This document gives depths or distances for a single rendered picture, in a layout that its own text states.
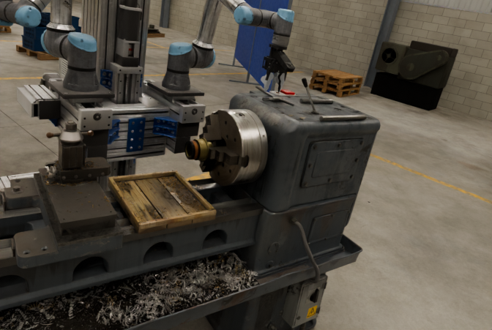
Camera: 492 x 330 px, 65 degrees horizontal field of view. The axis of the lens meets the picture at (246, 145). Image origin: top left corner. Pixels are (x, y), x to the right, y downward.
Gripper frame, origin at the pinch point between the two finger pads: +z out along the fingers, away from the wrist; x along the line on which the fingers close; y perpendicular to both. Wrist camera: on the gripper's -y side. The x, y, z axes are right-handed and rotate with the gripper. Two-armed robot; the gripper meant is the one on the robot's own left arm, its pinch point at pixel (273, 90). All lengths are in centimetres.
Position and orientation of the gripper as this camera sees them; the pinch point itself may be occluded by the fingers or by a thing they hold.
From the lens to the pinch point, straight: 180.4
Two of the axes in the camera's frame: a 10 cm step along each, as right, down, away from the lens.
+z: -1.8, 9.2, 3.4
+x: -8.1, 0.6, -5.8
